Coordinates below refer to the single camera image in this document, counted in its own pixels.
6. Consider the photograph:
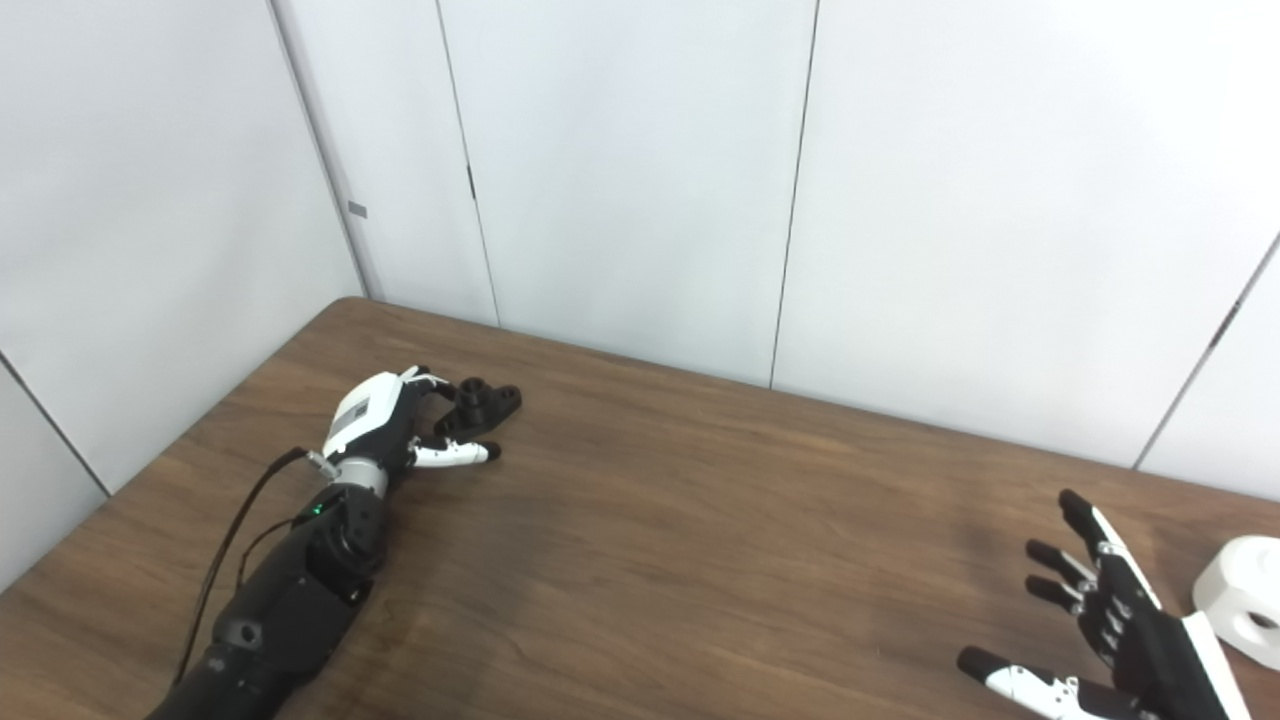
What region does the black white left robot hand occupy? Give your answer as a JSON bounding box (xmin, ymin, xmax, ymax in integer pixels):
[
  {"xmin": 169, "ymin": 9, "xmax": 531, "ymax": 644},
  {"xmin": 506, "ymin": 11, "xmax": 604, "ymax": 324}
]
[{"xmin": 322, "ymin": 366, "xmax": 501, "ymax": 471}]

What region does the black flanged holder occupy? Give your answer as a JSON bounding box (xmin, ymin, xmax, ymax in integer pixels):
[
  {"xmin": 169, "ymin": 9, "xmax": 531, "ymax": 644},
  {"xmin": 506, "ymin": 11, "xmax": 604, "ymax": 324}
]
[{"xmin": 433, "ymin": 376, "xmax": 523, "ymax": 439}]

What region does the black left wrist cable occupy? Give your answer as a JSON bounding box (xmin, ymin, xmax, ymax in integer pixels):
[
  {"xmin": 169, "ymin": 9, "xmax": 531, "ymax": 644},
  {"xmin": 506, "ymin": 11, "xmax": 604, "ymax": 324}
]
[{"xmin": 172, "ymin": 447, "xmax": 336, "ymax": 691}]

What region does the round white plastic piece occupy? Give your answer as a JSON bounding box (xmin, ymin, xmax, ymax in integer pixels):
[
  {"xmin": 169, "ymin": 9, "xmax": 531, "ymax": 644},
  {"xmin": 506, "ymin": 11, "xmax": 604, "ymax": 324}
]
[{"xmin": 1192, "ymin": 536, "xmax": 1280, "ymax": 671}]

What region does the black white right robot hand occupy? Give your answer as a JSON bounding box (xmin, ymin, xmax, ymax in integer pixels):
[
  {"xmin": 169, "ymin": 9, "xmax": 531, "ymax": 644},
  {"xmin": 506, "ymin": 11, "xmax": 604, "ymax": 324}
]
[{"xmin": 957, "ymin": 489, "xmax": 1253, "ymax": 720}]

